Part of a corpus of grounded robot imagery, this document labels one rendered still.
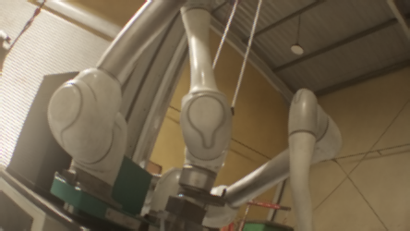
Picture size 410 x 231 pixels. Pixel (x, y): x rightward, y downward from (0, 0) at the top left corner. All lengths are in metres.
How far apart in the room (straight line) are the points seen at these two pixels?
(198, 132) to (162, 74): 0.81
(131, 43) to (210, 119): 0.30
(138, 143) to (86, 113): 0.67
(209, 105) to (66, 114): 0.32
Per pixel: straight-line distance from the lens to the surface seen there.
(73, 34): 8.07
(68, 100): 0.72
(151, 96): 1.43
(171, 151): 8.03
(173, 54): 1.52
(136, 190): 1.28
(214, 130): 0.68
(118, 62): 0.82
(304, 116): 1.00
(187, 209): 0.83
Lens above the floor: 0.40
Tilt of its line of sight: 21 degrees up
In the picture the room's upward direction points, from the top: 19 degrees clockwise
